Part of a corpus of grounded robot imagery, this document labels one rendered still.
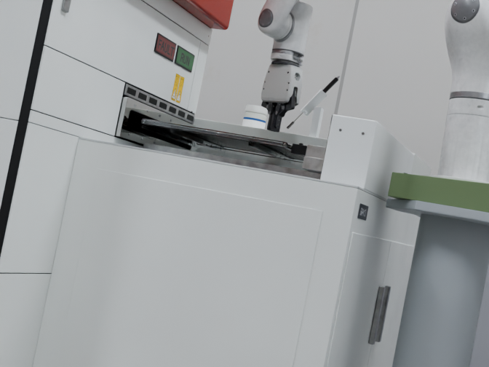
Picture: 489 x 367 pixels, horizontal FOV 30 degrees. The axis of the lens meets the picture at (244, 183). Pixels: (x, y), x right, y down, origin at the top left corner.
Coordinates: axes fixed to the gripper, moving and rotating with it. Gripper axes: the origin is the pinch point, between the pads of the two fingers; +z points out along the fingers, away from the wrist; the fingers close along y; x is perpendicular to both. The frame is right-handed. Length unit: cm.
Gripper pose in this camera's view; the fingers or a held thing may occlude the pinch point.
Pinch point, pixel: (274, 123)
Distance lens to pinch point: 235.3
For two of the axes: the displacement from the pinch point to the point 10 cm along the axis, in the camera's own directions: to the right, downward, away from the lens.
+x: -6.8, -1.6, -7.1
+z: -1.9, 9.8, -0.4
